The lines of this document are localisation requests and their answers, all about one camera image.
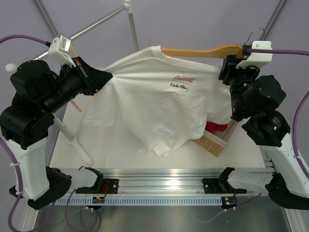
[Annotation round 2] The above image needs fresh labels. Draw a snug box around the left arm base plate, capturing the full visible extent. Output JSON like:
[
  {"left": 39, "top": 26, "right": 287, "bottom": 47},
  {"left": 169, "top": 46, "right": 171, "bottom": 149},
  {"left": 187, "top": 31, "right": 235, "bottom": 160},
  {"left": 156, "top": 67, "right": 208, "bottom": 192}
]
[{"left": 75, "top": 178, "right": 119, "bottom": 194}]

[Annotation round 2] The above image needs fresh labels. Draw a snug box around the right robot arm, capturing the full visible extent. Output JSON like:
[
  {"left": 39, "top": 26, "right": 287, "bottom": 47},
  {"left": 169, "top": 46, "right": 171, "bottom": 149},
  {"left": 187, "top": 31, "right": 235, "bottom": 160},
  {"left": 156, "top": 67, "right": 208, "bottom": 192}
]
[{"left": 202, "top": 55, "right": 309, "bottom": 210}]

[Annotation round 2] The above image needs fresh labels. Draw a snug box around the aluminium rail frame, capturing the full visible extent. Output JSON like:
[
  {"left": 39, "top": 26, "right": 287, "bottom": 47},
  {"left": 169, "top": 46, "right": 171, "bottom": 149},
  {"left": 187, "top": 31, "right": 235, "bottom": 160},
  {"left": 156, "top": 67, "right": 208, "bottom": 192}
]
[{"left": 30, "top": 67, "right": 290, "bottom": 196}]

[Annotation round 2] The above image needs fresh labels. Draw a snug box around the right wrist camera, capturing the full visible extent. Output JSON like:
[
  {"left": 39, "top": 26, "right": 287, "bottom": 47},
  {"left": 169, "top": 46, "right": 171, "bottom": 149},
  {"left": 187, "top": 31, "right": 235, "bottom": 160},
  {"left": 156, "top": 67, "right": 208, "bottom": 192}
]
[{"left": 236, "top": 41, "right": 273, "bottom": 69}]

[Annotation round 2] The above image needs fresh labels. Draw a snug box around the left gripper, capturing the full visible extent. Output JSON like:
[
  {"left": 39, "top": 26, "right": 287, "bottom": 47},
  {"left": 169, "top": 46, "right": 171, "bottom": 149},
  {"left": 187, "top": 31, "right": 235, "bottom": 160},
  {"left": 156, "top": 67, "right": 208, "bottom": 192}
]
[{"left": 39, "top": 56, "right": 111, "bottom": 116}]

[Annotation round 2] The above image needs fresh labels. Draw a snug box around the wicker basket with liner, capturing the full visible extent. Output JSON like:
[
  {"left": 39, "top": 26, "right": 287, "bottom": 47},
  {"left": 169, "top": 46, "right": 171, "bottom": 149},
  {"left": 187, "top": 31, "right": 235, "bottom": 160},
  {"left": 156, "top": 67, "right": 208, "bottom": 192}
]
[{"left": 192, "top": 120, "right": 241, "bottom": 157}]

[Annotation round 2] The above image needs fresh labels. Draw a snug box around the pink cloth in basket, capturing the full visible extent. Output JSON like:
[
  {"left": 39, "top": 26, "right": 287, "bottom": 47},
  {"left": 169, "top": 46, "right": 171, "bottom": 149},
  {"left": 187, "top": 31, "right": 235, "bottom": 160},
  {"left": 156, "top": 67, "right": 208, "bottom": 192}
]
[{"left": 205, "top": 121, "right": 228, "bottom": 133}]

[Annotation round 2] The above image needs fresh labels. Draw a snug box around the white cable duct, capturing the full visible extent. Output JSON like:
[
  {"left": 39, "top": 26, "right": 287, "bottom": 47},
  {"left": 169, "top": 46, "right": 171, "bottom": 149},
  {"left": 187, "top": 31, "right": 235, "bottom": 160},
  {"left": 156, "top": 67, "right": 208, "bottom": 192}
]
[{"left": 55, "top": 195, "right": 223, "bottom": 206}]

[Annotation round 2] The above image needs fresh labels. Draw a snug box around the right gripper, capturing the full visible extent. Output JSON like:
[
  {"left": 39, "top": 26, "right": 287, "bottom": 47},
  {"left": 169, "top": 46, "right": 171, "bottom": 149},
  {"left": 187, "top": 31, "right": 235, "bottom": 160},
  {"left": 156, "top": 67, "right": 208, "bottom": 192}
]
[{"left": 220, "top": 54, "right": 263, "bottom": 117}]

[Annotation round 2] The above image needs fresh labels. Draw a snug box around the pink hanger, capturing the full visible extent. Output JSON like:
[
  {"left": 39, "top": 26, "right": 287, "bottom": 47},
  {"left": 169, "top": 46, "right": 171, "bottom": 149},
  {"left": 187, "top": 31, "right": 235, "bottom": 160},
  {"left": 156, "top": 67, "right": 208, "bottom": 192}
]
[{"left": 70, "top": 100, "right": 81, "bottom": 112}]

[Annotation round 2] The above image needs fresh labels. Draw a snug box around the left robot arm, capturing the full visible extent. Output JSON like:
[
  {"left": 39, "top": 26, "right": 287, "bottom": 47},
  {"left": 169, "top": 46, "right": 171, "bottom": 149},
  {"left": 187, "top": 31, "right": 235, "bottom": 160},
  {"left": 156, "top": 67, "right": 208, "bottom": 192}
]
[{"left": 0, "top": 57, "right": 112, "bottom": 210}]

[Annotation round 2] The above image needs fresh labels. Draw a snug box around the light wooden hanger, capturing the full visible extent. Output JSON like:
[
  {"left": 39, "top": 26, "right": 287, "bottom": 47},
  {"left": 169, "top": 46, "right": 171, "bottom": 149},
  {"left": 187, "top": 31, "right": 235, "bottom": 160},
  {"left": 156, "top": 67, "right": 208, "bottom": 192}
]
[{"left": 70, "top": 43, "right": 96, "bottom": 100}]

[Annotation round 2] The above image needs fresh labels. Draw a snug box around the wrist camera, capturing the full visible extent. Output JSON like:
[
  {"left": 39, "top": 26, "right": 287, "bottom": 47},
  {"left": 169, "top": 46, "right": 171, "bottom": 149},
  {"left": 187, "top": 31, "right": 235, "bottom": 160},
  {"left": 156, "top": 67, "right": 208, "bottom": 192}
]
[
  {"left": 236, "top": 41, "right": 273, "bottom": 69},
  {"left": 48, "top": 34, "right": 76, "bottom": 67}
]

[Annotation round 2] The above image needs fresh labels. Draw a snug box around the clothes rack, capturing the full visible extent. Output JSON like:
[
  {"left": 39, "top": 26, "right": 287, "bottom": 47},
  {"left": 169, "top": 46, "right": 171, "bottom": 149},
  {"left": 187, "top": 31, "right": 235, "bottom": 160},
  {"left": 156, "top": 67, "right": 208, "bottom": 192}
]
[{"left": 5, "top": 0, "right": 140, "bottom": 166}]

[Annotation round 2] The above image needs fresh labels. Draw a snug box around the wooden hanger with metal hook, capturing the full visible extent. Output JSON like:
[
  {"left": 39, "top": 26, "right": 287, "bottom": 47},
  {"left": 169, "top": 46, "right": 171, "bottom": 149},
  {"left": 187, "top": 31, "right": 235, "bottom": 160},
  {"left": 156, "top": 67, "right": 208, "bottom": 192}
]
[{"left": 160, "top": 27, "right": 266, "bottom": 60}]

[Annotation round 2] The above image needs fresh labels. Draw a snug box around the white printed t shirt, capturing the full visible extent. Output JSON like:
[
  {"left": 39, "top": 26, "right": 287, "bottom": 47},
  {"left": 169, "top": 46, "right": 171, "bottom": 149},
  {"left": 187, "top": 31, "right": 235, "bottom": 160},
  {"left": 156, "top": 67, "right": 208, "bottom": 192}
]
[{"left": 84, "top": 46, "right": 231, "bottom": 157}]

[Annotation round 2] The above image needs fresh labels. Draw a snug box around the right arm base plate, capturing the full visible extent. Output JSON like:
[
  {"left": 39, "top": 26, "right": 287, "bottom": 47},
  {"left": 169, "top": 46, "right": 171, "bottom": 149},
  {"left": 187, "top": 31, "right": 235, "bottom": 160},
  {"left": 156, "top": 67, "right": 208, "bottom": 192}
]
[{"left": 202, "top": 178, "right": 247, "bottom": 194}]

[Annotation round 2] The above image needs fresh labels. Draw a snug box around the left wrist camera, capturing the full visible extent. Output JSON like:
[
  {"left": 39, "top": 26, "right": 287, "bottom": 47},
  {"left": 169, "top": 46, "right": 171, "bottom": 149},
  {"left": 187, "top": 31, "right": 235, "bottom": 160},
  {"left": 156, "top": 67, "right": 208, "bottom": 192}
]
[{"left": 48, "top": 34, "right": 76, "bottom": 67}]

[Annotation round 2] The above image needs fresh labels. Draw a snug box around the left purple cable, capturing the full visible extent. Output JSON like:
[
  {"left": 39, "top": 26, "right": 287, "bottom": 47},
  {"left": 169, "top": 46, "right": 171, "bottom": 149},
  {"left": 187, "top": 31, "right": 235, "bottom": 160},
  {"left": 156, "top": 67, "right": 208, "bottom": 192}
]
[{"left": 0, "top": 35, "right": 103, "bottom": 232}]

